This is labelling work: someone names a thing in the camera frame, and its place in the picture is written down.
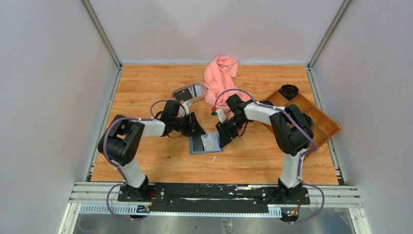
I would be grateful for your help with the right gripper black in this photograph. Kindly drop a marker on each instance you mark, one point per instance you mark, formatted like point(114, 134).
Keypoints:
point(225, 137)

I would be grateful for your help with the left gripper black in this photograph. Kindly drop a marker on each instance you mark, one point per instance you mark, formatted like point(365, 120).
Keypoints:
point(194, 127)

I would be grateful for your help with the blue leather card holder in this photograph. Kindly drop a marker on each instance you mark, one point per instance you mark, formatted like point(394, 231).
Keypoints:
point(204, 152)

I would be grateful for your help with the black card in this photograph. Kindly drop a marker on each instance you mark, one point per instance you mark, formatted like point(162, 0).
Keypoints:
point(197, 144)
point(183, 95)

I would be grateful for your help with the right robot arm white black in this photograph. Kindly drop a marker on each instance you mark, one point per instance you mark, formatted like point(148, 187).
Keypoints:
point(292, 132)

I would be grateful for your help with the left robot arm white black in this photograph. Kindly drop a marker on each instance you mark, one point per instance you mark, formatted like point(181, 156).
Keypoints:
point(119, 143)

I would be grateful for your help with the pink oval tray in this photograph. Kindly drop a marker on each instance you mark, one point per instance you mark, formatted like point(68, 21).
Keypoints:
point(193, 100)

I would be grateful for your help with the pink cloth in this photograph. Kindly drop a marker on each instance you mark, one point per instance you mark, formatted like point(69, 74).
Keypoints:
point(218, 76)

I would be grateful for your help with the black tape roll upper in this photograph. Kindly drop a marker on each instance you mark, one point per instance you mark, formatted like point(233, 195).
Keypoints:
point(289, 91)

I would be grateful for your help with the wooden compartment tray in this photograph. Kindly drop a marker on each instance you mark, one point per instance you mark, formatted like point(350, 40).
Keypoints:
point(324, 128)

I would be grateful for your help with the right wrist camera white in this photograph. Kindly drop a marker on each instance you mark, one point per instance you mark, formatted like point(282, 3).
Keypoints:
point(220, 114)

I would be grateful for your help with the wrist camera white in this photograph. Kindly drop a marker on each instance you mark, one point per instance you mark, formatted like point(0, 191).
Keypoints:
point(184, 109)
point(220, 114)

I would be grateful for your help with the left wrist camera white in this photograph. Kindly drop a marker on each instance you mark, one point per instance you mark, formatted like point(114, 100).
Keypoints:
point(184, 109)

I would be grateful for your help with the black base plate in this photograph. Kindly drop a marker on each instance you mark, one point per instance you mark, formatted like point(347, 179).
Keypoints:
point(214, 198)

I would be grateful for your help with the aluminium rail frame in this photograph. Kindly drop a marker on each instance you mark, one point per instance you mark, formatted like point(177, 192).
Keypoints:
point(93, 208)

